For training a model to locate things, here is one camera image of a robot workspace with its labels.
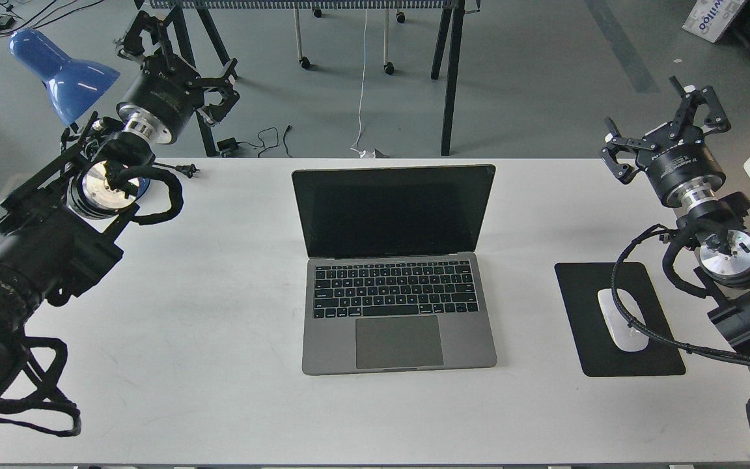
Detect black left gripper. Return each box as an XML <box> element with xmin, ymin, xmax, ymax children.
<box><xmin>114</xmin><ymin>11</ymin><xmax>240</xmax><ymax>145</ymax></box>

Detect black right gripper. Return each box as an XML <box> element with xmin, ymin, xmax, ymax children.
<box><xmin>600</xmin><ymin>76</ymin><xmax>732</xmax><ymax>209</ymax></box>

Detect grey laptop computer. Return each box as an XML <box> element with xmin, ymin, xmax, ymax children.
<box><xmin>292</xmin><ymin>164</ymin><xmax>497</xmax><ymax>376</ymax></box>

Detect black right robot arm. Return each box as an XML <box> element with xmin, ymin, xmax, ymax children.
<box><xmin>600</xmin><ymin>77</ymin><xmax>750</xmax><ymax>366</ymax></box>

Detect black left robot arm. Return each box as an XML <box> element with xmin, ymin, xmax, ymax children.
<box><xmin>0</xmin><ymin>1</ymin><xmax>240</xmax><ymax>437</ymax></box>

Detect black trestle table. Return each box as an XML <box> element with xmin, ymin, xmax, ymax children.
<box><xmin>148</xmin><ymin>1</ymin><xmax>468</xmax><ymax>157</ymax></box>

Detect black lamp power plug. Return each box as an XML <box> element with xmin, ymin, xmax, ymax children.
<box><xmin>152</xmin><ymin>162</ymin><xmax>201</xmax><ymax>178</ymax></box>

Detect blue desk lamp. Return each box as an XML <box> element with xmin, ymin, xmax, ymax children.
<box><xmin>8</xmin><ymin>28</ymin><xmax>152</xmax><ymax>216</ymax></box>

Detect cardboard box with print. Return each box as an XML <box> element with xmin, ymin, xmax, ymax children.
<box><xmin>682</xmin><ymin>0</ymin><xmax>747</xmax><ymax>44</ymax></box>

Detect white computer mouse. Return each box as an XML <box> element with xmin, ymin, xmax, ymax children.
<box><xmin>596</xmin><ymin>289</ymin><xmax>649</xmax><ymax>352</ymax></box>

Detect white wheeled cart legs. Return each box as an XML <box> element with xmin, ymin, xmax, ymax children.
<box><xmin>292</xmin><ymin>1</ymin><xmax>408</xmax><ymax>76</ymax></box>

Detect black mouse pad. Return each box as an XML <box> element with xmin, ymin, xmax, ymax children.
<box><xmin>554</xmin><ymin>262</ymin><xmax>686</xmax><ymax>377</ymax></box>

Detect black power adapter cable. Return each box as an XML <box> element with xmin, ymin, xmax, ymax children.
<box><xmin>215</xmin><ymin>124</ymin><xmax>294</xmax><ymax>159</ymax></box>

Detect black braided right cable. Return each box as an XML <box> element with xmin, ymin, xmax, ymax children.
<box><xmin>611</xmin><ymin>224</ymin><xmax>750</xmax><ymax>385</ymax></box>

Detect white hanging cable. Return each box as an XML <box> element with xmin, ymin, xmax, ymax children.
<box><xmin>349</xmin><ymin>8</ymin><xmax>390</xmax><ymax>159</ymax></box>

